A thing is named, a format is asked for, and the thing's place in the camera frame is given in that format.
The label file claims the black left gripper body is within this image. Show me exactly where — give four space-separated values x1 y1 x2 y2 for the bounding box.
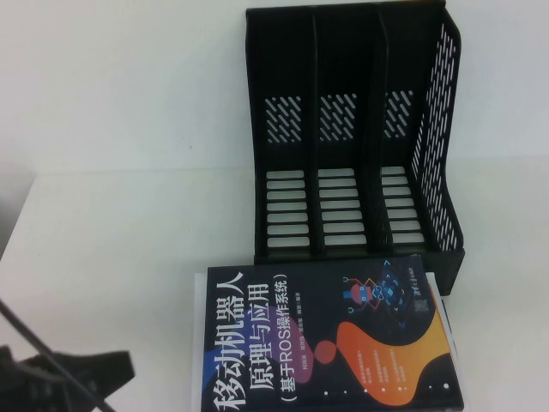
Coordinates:
0 344 66 412

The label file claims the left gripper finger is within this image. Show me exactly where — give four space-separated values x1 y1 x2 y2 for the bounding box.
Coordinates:
54 349 136 390
55 380 115 412

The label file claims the dark mobile robot book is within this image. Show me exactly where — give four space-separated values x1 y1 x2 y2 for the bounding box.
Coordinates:
200 252 468 412

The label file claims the white car suspension book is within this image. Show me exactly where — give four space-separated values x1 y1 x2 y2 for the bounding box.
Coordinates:
193 272 209 409

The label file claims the thin white book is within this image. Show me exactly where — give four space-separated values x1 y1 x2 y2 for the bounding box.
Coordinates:
437 298 456 345

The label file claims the black plastic book stand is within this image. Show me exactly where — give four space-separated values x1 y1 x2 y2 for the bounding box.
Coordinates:
244 6 467 297

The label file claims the white books stack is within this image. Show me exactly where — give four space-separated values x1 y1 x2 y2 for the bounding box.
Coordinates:
427 270 445 306

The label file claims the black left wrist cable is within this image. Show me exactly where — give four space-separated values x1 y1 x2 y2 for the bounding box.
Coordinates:
0 298 111 412

